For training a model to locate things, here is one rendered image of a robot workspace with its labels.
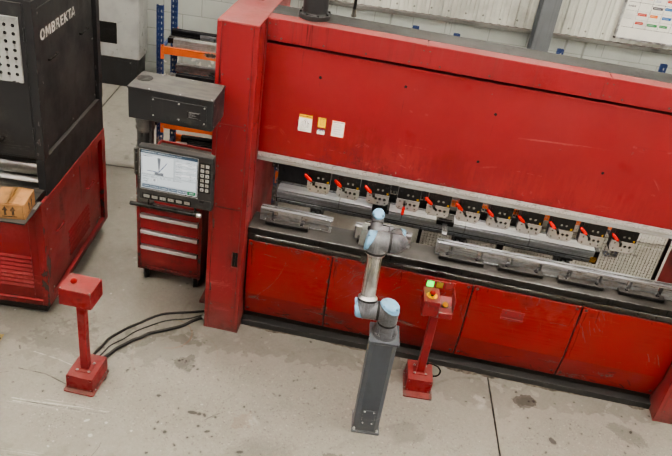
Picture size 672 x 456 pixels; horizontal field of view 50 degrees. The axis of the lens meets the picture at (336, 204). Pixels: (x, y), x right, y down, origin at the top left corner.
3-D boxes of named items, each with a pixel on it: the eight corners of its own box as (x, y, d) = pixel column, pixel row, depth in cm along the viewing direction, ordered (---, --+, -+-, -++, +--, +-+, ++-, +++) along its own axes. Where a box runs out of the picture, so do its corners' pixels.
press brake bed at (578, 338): (240, 324, 536) (247, 232, 493) (248, 307, 554) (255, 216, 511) (648, 410, 514) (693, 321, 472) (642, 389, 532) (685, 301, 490)
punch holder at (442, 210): (424, 214, 476) (429, 192, 467) (425, 207, 483) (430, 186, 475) (447, 218, 475) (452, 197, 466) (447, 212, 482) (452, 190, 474)
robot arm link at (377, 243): (377, 324, 418) (393, 236, 402) (351, 320, 418) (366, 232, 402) (377, 315, 430) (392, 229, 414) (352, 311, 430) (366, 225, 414)
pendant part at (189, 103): (127, 213, 445) (124, 85, 401) (142, 194, 466) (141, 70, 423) (207, 228, 442) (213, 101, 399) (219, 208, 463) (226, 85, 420)
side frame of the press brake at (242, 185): (203, 326, 529) (217, 18, 410) (235, 261, 601) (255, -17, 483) (236, 333, 527) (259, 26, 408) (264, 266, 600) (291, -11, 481)
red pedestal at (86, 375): (62, 391, 461) (53, 288, 418) (81, 364, 482) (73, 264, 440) (92, 397, 460) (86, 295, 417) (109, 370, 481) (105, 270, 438)
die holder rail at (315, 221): (259, 218, 500) (260, 207, 496) (261, 214, 506) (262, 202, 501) (330, 232, 497) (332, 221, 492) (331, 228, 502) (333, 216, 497)
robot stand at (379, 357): (378, 436, 463) (399, 345, 423) (350, 432, 463) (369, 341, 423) (379, 414, 478) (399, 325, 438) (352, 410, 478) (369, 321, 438)
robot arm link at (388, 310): (397, 328, 420) (401, 311, 413) (374, 325, 420) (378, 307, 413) (397, 315, 431) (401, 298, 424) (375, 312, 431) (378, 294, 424)
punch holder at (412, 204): (394, 208, 477) (399, 186, 469) (395, 202, 485) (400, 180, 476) (417, 212, 476) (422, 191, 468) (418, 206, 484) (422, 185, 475)
